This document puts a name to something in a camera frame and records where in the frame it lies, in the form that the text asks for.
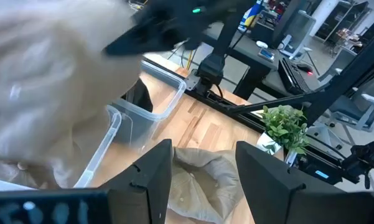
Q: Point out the dark grey desk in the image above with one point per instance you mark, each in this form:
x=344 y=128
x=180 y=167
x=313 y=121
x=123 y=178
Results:
x=245 y=40

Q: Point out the large clear plastic bin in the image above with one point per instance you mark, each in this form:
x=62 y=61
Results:
x=102 y=146

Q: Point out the black keyboard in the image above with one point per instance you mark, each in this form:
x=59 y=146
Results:
x=294 y=77

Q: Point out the cream fabric hat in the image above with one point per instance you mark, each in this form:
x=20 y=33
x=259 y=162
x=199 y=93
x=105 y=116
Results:
x=43 y=87

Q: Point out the green potted plant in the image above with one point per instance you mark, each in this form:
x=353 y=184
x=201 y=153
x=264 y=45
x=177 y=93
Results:
x=283 y=127

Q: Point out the thick black frame post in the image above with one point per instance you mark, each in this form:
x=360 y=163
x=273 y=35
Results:
x=345 y=77

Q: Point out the black control box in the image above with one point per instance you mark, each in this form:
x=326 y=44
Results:
x=317 y=169

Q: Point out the grey computer monitor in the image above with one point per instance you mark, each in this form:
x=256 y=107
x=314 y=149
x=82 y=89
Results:
x=298 y=31

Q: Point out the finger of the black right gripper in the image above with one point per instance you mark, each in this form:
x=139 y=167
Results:
x=133 y=40

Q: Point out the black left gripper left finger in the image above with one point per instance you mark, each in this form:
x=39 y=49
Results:
x=146 y=180

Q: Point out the black computer mouse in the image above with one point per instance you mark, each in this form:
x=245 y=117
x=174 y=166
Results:
x=305 y=68

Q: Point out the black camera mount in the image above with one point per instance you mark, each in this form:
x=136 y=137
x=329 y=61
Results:
x=367 y=158

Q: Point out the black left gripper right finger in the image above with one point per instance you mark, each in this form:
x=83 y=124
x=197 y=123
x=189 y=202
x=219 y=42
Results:
x=267 y=189

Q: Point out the small blue screen device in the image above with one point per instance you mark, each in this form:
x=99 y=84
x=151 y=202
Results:
x=266 y=54

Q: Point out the grey office chair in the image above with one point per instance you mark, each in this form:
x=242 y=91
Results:
x=358 y=105

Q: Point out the black table frame rail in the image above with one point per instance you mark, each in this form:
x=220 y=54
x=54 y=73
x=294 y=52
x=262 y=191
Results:
x=230 y=107

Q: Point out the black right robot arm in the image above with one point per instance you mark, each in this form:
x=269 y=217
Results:
x=214 y=65

